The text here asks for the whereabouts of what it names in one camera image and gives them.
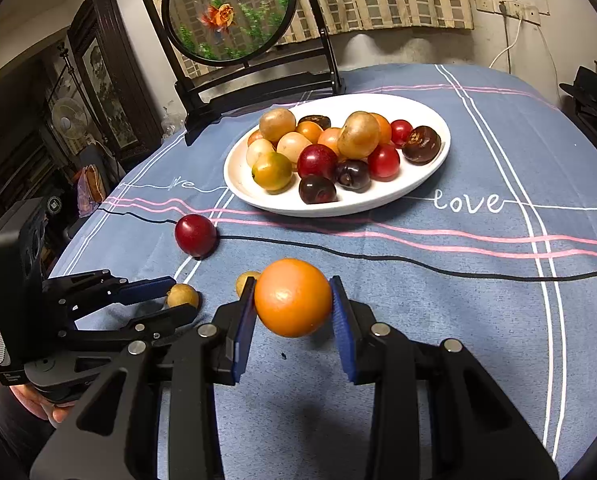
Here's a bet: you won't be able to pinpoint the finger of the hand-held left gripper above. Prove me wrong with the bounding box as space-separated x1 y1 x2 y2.
43 269 178 319
67 304 199 347

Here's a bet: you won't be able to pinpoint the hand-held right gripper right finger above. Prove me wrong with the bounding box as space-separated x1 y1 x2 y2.
329 275 560 480

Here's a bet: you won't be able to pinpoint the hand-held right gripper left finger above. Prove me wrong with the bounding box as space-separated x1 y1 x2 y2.
30 275 258 480

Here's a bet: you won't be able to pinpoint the beige round fruit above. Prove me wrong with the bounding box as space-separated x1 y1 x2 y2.
166 283 200 310
259 108 297 143
235 271 262 298
246 139 277 170
276 132 313 163
337 111 381 160

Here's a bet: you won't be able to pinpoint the red plum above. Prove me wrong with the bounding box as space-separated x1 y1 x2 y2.
174 214 218 259
389 119 413 148
367 143 401 182

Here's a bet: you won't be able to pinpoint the dark purple plum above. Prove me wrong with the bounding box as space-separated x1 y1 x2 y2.
334 159 371 193
299 174 339 205

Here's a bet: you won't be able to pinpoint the white oval plate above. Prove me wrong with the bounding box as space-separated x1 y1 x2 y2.
223 93 452 218

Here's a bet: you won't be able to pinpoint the red apple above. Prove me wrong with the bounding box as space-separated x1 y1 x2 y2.
297 143 339 181

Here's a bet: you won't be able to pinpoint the dark brown wrinkled fruit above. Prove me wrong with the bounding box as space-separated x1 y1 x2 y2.
401 125 442 166
297 115 332 132

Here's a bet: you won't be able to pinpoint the person's left hand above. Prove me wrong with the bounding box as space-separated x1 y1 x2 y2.
11 384 77 425

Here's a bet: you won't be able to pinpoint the pink bag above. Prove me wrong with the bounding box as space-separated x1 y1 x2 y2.
76 164 110 218

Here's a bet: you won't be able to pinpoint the blue plaid tablecloth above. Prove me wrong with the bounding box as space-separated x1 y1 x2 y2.
43 62 597 480

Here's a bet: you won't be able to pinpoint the white standing fan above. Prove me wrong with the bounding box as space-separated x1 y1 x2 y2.
51 96 92 151

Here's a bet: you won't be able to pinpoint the clear plastic bags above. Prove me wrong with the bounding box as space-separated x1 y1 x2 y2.
161 102 189 136

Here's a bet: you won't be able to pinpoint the dark wooden framed painting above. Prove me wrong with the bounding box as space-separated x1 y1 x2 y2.
67 0 164 171

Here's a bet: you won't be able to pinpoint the black hat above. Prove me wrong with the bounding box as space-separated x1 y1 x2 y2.
558 66 597 106

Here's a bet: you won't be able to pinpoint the goldfish screen in black frame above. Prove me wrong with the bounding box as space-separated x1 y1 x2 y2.
137 0 346 147

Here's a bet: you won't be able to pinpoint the white power cable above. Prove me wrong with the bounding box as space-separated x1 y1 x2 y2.
488 15 525 70

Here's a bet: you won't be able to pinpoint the white double wall socket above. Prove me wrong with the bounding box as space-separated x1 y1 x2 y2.
498 0 541 26

